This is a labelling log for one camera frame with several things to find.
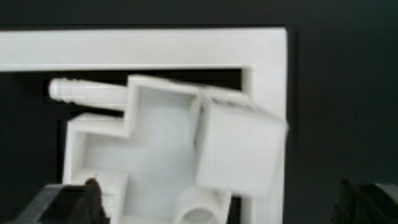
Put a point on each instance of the white right barrier rail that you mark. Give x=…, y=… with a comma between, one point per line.
x=266, y=85

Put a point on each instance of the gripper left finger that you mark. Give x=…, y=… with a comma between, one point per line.
x=67, y=204

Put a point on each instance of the white chair leg block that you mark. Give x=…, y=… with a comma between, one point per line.
x=241, y=140

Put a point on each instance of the white seat block with pegs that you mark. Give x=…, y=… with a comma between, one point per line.
x=134, y=151

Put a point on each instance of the white barrier rail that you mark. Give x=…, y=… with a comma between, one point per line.
x=147, y=49
x=266, y=85

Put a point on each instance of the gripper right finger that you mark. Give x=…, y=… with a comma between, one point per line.
x=367, y=204

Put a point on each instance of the white front barrier rail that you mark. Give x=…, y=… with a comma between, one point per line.
x=147, y=49

